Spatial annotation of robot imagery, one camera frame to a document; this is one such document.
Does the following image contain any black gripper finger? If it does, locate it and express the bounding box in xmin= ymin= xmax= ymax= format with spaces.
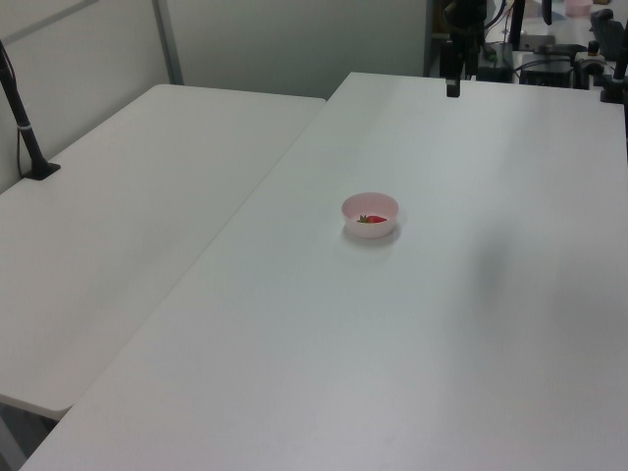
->
xmin=445 ymin=40 xmax=462 ymax=98
xmin=464 ymin=29 xmax=481 ymax=80

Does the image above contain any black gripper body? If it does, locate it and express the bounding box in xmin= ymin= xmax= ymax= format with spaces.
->
xmin=443 ymin=0 xmax=488 ymax=44

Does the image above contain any pink plastic bowl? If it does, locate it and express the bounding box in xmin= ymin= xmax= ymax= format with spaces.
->
xmin=340 ymin=191 xmax=399 ymax=240

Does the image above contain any black equipment box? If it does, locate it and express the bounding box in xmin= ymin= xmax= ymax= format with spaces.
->
xmin=518 ymin=57 xmax=576 ymax=89

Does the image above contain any black office chair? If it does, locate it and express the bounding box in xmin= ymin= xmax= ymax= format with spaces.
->
xmin=590 ymin=9 xmax=628 ymax=66

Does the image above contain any black stand base clamp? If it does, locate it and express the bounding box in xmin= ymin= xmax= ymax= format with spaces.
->
xmin=24 ymin=162 xmax=63 ymax=182

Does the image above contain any black camera stand with clamp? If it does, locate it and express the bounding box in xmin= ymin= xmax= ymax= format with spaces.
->
xmin=599 ymin=27 xmax=628 ymax=105

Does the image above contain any black camera stand pole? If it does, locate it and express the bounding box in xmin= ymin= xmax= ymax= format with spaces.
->
xmin=0 ymin=39 xmax=46 ymax=173

